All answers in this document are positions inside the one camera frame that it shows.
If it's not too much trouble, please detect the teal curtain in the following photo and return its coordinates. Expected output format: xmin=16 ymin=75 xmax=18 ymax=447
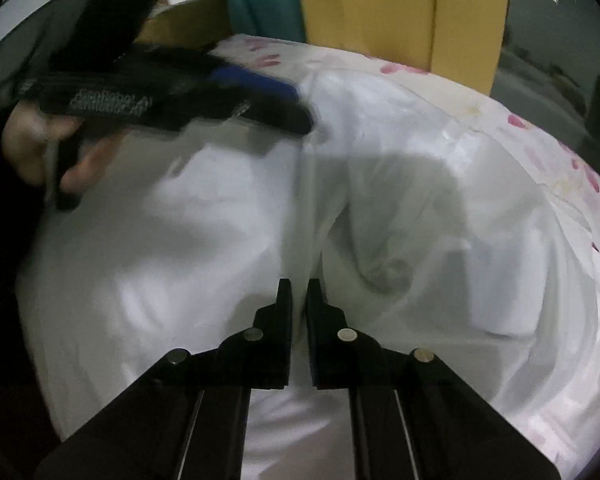
xmin=190 ymin=0 xmax=308 ymax=43

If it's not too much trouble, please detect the floral bed sheet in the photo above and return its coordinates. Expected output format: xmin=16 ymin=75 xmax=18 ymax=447
xmin=205 ymin=35 xmax=600 ymax=480

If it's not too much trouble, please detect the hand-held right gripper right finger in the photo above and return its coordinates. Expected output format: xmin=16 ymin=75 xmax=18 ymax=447
xmin=306 ymin=278 xmax=563 ymax=480

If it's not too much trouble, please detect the yellow curtain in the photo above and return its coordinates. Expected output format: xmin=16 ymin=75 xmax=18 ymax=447
xmin=292 ymin=0 xmax=511 ymax=96

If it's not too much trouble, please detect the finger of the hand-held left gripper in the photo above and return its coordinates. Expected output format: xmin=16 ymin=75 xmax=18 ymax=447
xmin=190 ymin=97 xmax=316 ymax=137
xmin=211 ymin=66 xmax=301 ymax=102

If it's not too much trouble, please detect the wooden bedside cabinet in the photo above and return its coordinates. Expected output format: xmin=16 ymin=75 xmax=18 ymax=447
xmin=135 ymin=0 xmax=233 ymax=51

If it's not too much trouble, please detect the white shirt with black collar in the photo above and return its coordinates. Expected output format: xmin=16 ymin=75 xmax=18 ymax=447
xmin=15 ymin=67 xmax=600 ymax=480

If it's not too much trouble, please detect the dark glass window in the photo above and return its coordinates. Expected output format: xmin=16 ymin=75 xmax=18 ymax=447
xmin=490 ymin=0 xmax=600 ymax=131

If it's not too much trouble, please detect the person's left hand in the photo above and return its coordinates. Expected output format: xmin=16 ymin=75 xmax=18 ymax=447
xmin=2 ymin=107 xmax=118 ymax=196

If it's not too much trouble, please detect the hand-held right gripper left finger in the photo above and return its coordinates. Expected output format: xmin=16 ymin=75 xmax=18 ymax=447
xmin=32 ymin=278 xmax=293 ymax=480

